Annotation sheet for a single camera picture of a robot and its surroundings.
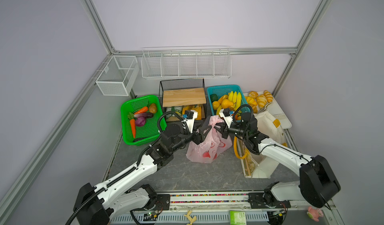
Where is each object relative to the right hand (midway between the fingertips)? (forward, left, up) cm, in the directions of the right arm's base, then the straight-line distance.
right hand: (211, 124), depth 77 cm
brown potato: (+26, +41, -17) cm, 52 cm away
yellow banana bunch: (+33, -19, -13) cm, 40 cm away
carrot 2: (+19, +55, -18) cm, 61 cm away
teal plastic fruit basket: (+42, -10, -15) cm, 46 cm away
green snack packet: (+24, +22, -15) cm, 36 cm away
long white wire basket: (+43, +13, +10) cm, 46 cm away
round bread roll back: (+42, -36, -19) cm, 59 cm away
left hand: (-6, +3, +7) cm, 10 cm away
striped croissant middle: (+36, -42, -20) cm, 59 cm away
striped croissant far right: (+40, -48, -19) cm, 66 cm away
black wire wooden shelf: (+27, +19, -5) cm, 34 cm away
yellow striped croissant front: (+27, -34, -19) cm, 47 cm away
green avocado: (+36, -4, -16) cm, 39 cm away
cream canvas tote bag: (+2, -33, -6) cm, 34 cm away
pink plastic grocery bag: (-10, 0, -5) cm, 11 cm away
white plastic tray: (+30, -51, -23) cm, 63 cm away
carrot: (+25, +48, -18) cm, 58 cm away
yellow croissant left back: (+35, -33, -20) cm, 53 cm away
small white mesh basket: (+35, +60, +6) cm, 70 cm away
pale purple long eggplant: (+22, +47, -19) cm, 55 cm away
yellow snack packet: (+23, +8, -13) cm, 27 cm away
